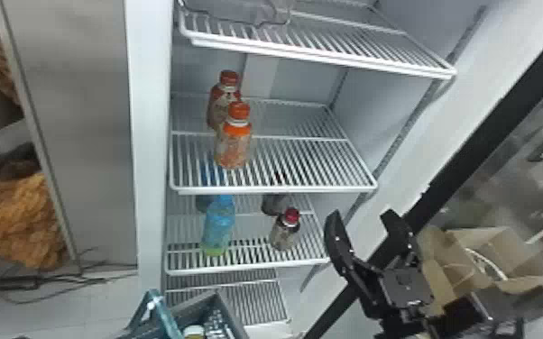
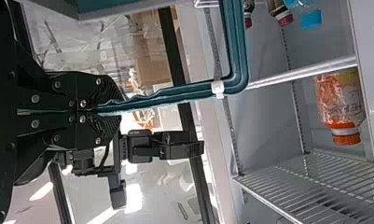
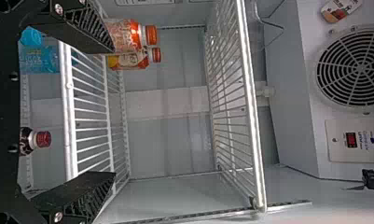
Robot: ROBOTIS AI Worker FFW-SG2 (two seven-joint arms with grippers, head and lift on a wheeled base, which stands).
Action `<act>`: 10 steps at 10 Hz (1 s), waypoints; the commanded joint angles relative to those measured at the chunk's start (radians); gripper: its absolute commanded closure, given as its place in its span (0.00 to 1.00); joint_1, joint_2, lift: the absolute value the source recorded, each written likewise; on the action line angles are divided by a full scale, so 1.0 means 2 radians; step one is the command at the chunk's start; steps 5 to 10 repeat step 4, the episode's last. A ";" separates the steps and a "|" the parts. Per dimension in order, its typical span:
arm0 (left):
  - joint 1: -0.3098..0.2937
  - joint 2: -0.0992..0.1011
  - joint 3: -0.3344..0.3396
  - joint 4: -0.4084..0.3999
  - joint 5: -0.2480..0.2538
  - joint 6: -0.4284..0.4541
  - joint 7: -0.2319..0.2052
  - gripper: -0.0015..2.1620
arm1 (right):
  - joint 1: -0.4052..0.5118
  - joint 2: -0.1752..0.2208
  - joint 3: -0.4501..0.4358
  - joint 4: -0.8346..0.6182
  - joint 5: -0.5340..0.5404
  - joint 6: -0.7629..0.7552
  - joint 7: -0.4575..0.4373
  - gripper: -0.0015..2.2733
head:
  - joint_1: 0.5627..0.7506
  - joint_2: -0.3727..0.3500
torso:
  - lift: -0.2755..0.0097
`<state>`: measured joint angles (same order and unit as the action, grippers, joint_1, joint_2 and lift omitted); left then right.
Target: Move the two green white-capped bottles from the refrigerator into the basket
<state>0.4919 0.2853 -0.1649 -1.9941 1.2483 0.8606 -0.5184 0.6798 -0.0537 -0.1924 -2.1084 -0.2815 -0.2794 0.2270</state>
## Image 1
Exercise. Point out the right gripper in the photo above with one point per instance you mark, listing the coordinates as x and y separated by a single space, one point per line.
401 293

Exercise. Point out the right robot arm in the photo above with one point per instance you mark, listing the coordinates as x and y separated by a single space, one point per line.
409 331

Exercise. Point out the dark bottle with red cap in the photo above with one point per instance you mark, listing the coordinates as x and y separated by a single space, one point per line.
285 232
275 202

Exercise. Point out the cardboard box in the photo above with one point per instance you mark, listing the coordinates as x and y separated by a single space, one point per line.
484 258

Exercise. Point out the fridge door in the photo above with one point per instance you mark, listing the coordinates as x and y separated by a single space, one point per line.
484 142

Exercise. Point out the blue bottle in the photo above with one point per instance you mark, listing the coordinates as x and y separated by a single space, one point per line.
218 227
204 201

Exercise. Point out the orange bottle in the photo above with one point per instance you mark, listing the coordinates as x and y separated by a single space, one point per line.
233 142

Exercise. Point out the blue basket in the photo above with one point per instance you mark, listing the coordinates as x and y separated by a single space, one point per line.
191 315

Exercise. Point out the white capped bottle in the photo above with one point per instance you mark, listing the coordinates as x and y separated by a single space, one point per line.
194 332

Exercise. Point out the brown bottle with red cap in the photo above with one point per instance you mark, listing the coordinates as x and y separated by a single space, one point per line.
220 97

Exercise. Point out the white fridge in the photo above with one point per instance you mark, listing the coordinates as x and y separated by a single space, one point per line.
87 142

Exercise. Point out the brown fuzzy cloth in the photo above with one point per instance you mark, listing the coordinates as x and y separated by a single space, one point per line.
11 218

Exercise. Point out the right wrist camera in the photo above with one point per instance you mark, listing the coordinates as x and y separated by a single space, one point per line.
458 315

